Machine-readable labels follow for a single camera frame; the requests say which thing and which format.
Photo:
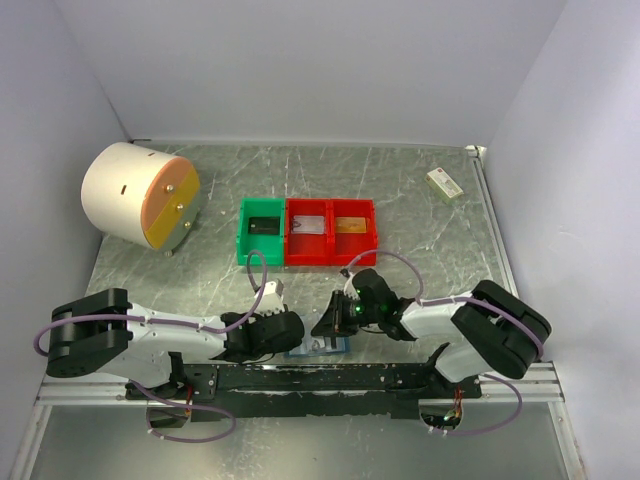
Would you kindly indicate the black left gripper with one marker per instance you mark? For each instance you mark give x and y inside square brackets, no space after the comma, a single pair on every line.
[287,346]

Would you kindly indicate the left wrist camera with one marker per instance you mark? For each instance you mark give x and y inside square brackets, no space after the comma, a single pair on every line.
[271,302]

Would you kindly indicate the gold credit card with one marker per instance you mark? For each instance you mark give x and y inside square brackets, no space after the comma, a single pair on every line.
[351,225]

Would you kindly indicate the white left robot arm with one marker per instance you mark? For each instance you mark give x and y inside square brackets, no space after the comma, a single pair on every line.
[106,333]

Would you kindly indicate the white credit card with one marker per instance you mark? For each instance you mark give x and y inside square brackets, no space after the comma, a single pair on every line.
[308,225]

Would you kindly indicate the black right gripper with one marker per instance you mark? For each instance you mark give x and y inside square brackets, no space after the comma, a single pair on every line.
[330,323]

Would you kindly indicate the blue card holder wallet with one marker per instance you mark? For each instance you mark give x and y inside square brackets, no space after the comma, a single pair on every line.
[339,346]

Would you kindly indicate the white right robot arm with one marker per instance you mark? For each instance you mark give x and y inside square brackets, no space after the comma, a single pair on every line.
[498,331]

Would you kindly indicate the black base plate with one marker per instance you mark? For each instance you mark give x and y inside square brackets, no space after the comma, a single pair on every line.
[289,390]

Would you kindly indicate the white VIP card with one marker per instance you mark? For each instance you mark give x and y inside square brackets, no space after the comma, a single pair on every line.
[316,346]

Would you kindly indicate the round drawer cabinet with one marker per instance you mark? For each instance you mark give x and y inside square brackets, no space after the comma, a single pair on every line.
[142,195]

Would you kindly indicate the black credit card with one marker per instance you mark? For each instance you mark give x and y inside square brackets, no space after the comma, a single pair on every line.
[269,225]

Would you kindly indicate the red plastic bin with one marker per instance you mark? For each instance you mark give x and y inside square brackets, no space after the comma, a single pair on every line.
[306,250]
[344,247]

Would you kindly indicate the small white card box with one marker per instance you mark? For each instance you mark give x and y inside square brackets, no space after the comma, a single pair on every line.
[443,185]

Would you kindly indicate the green plastic bin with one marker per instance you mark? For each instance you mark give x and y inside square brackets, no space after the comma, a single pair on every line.
[271,246]

